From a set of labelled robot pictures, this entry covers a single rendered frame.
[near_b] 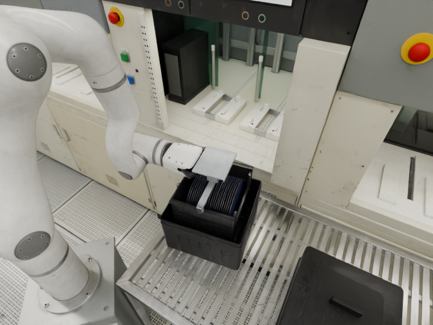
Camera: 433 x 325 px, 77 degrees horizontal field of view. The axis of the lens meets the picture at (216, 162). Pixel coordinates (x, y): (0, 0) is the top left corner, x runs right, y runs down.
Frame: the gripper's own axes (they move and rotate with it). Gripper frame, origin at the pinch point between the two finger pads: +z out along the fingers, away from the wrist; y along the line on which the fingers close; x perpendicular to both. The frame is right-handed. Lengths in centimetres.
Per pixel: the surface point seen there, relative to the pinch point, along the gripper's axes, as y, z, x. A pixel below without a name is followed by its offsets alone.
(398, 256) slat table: -11, 66, -33
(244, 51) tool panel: -123, -24, -14
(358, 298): 14, 49, -23
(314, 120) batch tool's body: -18.0, 25.2, 10.8
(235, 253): 13.5, 12.1, -21.2
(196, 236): 13.5, -0.8, -19.2
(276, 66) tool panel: -113, 0, -16
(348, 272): 7, 46, -23
